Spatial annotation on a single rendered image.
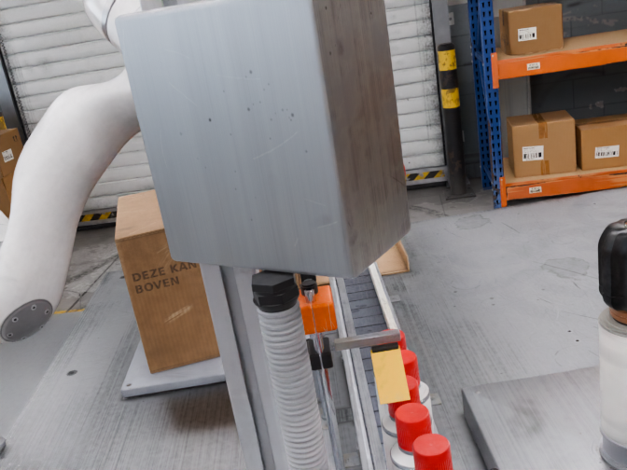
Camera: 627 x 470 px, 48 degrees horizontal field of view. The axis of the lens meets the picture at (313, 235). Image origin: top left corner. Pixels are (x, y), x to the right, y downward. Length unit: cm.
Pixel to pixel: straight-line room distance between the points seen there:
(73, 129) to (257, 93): 47
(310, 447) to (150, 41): 32
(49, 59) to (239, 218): 492
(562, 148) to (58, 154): 380
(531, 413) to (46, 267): 67
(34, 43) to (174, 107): 492
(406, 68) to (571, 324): 370
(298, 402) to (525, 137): 395
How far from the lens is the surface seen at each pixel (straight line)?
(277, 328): 50
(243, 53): 46
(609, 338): 86
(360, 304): 138
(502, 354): 127
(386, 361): 72
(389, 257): 170
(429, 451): 64
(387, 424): 75
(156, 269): 127
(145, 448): 119
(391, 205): 51
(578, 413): 104
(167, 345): 133
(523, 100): 510
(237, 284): 61
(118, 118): 89
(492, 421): 102
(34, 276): 95
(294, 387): 53
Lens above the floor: 147
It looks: 19 degrees down
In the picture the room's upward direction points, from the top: 9 degrees counter-clockwise
